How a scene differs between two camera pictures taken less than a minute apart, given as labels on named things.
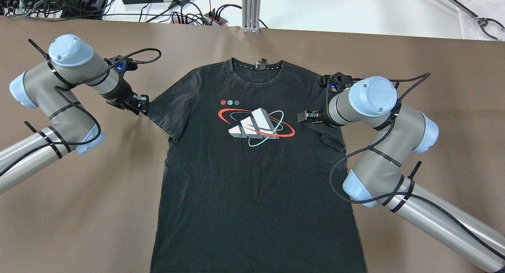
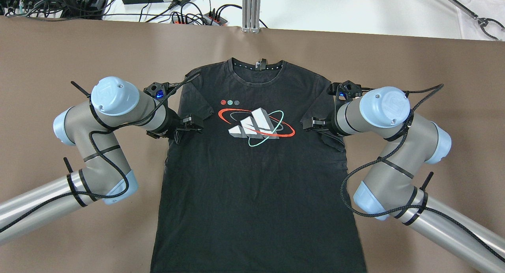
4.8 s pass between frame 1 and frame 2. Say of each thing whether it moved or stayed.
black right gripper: moved
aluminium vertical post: stayed
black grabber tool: stayed
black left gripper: moved
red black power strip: stayed
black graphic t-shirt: stayed
